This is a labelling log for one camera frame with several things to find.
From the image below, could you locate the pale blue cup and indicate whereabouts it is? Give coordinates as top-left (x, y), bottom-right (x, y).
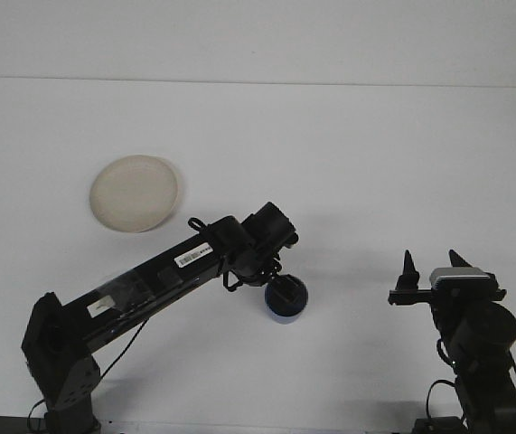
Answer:
top-left (264, 274), bottom-right (309, 326)

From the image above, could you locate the pale round plate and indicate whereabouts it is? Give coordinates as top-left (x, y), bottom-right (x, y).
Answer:
top-left (89, 154), bottom-right (183, 234)

